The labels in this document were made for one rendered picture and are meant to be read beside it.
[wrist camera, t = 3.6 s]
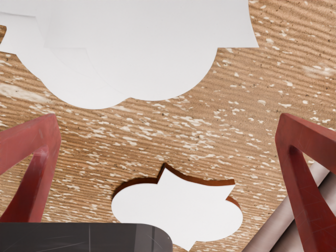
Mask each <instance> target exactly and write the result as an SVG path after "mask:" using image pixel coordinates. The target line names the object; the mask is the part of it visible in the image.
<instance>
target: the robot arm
mask: <svg viewBox="0 0 336 252"><path fill-rule="evenodd" d="M274 140H275V145H276V150H277V154H278V159H279V163H280V168H281V172H282V176H283V180H284V183H285V187H286V191H287V194H288V198H289V201H290V205H291V208H292V212H293V215H294V219H295V223H296V226H297V230H298V233H299V237H300V240H301V244H302V247H303V251H304V252H336V217H335V215H334V214H333V212H332V211H331V209H330V207H329V206H328V204H327V203H326V201H325V200H324V198H323V196H322V195H321V193H320V191H319V189H318V186H317V184H316V182H315V180H314V178H313V176H312V173H311V171H310V169H309V167H308V165H307V162H306V160H305V158H304V155H303V153H304V154H306V155H307V156H309V157H310V158H312V159H313V160H315V161H316V162H318V163H319V164H320V165H322V166H323V167H325V168H326V169H328V170H329V171H331V172H332V173H334V174H335V175H336V131H334V130H331V129H329V128H326V127H324V126H321V125H318V124H316V123H313V122H310V121H308V120H305V119H302V118H300V117H297V116H295V115H292V114H289V113H282V114H281V115H280V118H279V122H278V125H277V129H276V133H275V138H274ZM61 141H62V137H61V133H60V129H59V125H58V122H57V118H56V115H55V114H54V113H48V114H45V115H43V116H40V117H37V118H35V119H32V120H30V121H27V122H24V123H22V124H19V125H17V126H14V127H11V128H9V129H6V130H4V131H1V132H0V175H2V174H3V173H5V172H6V171H8V170H9V169H11V168H12V167H13V166H15V165H16V164H18V163H19V162H21V161H22V160H24V159H25V158H26V157H28V156H29V155H31V154H32V153H33V156H32V159H31V161H30V163H29V165H28V167H27V170H26V172H25V174H24V176H23V178H22V181H21V183H20V185H19V187H18V189H17V191H16V193H15V195H14V197H13V199H12V200H11V202H10V203H9V205H8V207H7V208H6V210H5V211H4V213H3V214H2V216H1V217H0V252H173V242H172V239H171V237H170V236H169V235H168V234H167V233H166V232H165V231H164V230H162V229H161V228H159V227H156V226H154V225H150V224H145V223H114V222H41V220H42V216H43V213H44V209H45V206H46V202H47V198H48V195H49V191H50V188H51V184H52V181H53V177H54V173H55V169H56V164H57V160H58V155H59V150H60V146H61Z"/></svg>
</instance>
